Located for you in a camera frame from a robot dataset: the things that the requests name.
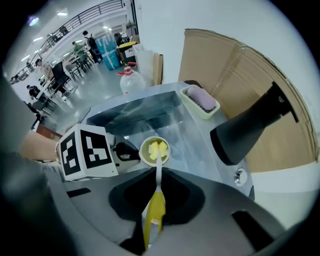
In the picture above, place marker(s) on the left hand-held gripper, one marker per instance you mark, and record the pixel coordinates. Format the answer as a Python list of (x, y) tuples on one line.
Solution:
[(85, 152)]

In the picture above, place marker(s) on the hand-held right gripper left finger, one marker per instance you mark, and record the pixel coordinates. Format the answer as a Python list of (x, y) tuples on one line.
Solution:
[(100, 202)]

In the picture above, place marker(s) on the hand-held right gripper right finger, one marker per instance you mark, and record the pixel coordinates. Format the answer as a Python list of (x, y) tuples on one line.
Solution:
[(215, 207)]

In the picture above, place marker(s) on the white cup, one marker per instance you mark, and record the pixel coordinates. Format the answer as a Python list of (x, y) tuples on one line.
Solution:
[(145, 160)]

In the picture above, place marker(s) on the yellow sponge brush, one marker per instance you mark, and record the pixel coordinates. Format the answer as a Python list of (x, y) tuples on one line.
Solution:
[(157, 207)]

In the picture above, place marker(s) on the person's left forearm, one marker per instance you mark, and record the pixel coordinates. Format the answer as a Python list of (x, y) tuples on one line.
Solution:
[(37, 147)]

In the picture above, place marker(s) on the round metal drain knob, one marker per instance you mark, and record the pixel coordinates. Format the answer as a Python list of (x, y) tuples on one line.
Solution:
[(240, 176)]

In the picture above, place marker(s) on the metal sink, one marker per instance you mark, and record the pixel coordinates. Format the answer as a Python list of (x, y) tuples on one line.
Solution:
[(190, 140)]

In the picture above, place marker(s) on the black faucet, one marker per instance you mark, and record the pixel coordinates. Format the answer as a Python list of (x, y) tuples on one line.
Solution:
[(245, 135)]

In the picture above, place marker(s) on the pale green soap dish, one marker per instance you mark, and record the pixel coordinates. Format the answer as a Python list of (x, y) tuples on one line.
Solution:
[(200, 110)]

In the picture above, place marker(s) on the long cardboard box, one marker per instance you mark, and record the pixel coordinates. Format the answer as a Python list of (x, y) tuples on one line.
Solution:
[(158, 70)]

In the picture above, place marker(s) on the pink soap bar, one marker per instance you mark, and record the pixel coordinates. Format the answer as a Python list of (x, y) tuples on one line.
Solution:
[(202, 98)]

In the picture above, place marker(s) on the black bin with yellow lid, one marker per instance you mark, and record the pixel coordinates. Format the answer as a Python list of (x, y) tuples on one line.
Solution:
[(127, 53)]

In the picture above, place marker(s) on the black office chair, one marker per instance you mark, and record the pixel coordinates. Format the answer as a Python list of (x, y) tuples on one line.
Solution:
[(61, 77)]

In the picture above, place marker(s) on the blue taped crate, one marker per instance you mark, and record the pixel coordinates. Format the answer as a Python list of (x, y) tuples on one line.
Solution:
[(108, 53)]

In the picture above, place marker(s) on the large brown cardboard sheet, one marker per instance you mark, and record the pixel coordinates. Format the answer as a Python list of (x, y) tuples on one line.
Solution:
[(250, 80)]

